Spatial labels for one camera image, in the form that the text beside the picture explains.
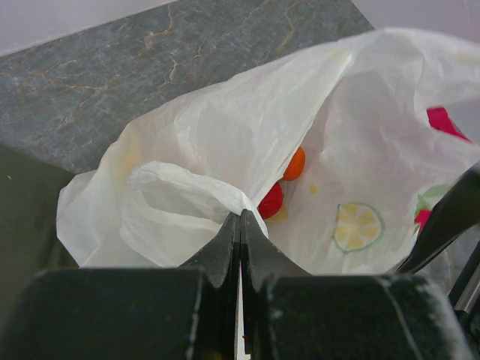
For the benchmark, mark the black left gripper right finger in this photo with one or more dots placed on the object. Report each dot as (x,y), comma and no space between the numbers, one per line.
(290,314)

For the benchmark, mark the white plastic bag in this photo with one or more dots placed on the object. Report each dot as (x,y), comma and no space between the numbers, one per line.
(357,106)

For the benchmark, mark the small orange fake fruit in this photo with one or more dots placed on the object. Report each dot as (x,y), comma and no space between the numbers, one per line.
(296,166)

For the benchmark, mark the red fake apple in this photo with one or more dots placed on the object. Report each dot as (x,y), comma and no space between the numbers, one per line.
(271,204)

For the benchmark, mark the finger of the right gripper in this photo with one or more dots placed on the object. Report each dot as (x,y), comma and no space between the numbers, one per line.
(454,214)

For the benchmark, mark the magenta red cloth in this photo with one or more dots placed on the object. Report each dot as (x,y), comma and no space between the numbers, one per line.
(439,119)

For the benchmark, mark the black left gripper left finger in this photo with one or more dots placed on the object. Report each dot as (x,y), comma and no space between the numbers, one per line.
(187,312)

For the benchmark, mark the olive green cloth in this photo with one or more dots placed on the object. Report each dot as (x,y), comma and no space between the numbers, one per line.
(29,245)

